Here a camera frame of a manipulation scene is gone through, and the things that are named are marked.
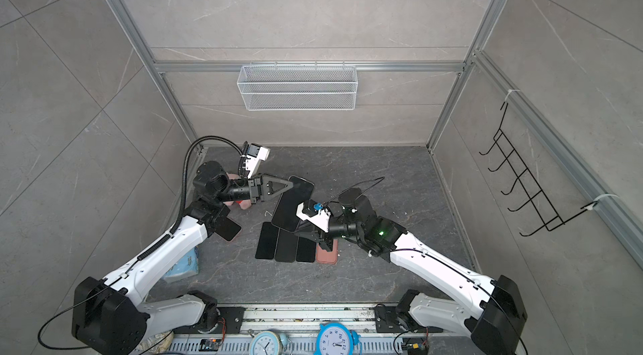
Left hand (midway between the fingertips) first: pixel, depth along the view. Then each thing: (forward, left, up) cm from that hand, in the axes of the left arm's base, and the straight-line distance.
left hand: (295, 186), depth 62 cm
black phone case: (-2, +7, -35) cm, 36 cm away
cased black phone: (-1, -1, -1) cm, 2 cm away
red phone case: (-6, -7, -35) cm, 37 cm away
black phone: (-3, 0, -35) cm, 35 cm away
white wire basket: (+54, +4, -6) cm, 54 cm away
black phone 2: (+1, +14, -37) cm, 40 cm away
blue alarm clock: (-29, -9, -33) cm, 45 cm away
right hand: (-6, -1, -11) cm, 13 cm away
